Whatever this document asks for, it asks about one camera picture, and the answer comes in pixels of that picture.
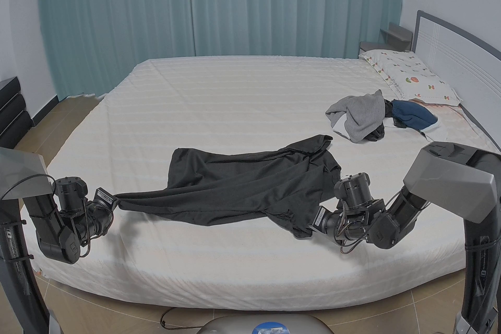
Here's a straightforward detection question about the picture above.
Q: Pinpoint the grey garment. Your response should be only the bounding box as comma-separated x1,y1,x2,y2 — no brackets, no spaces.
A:
325,89,386,144

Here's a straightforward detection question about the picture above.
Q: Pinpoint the dark blue garment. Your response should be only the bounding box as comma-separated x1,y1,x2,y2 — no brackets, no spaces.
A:
391,99,439,129

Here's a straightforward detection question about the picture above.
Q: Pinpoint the black cable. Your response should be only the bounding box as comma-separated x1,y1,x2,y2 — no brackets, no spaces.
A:
160,307,177,329

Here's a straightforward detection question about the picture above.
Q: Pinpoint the grey bedside table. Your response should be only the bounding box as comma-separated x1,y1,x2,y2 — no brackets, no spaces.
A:
359,22,414,54

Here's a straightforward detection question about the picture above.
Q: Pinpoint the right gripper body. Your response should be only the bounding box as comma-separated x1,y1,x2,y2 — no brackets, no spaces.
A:
308,206,348,240

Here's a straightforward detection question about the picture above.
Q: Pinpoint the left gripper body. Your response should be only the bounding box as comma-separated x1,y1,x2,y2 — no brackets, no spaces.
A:
81,188,119,239

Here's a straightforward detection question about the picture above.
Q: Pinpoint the bed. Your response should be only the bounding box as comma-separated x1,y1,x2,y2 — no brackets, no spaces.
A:
29,10,501,312

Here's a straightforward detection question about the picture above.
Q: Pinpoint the black garment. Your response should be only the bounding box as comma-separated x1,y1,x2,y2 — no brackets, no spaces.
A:
365,99,408,144

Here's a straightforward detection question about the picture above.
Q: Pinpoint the white printed pillow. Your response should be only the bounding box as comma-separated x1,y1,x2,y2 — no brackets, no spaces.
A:
359,49,461,106

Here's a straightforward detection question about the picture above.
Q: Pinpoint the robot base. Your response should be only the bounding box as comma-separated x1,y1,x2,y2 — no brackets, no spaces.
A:
198,315,328,334

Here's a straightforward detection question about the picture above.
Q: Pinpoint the black chest of drawers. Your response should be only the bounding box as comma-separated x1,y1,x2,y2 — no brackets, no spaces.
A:
0,76,34,150

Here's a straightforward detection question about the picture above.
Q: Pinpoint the white knitted garment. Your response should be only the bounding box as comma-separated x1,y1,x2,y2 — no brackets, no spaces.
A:
420,116,449,142

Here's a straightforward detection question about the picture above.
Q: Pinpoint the black T-shirt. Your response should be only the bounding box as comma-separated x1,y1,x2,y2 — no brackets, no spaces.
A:
114,134,343,240

